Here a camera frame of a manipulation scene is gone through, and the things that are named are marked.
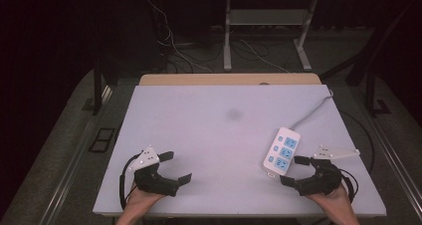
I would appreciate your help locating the person's right hand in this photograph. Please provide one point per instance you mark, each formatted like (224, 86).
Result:
(335, 203)

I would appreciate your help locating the black metal stand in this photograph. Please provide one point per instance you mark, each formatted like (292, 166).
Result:
(371, 85)
(97, 85)

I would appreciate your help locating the black floor frame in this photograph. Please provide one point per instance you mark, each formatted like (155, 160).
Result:
(102, 139)

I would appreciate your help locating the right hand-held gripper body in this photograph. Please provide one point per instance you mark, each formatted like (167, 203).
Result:
(323, 180)

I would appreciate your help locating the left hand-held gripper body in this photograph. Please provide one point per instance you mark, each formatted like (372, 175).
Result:
(156, 181)

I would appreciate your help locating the white power strip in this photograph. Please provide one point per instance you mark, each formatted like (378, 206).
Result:
(277, 158)

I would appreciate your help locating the white work board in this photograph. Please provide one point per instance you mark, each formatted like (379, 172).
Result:
(215, 145)

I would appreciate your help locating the grey metal table frame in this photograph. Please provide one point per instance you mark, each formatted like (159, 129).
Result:
(227, 36)

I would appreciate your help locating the person's left hand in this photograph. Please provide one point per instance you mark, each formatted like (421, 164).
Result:
(139, 201)

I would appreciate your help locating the wooden table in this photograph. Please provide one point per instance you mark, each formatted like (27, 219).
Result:
(215, 79)

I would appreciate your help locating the aluminium floor rail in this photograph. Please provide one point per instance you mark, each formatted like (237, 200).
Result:
(394, 158)
(76, 145)

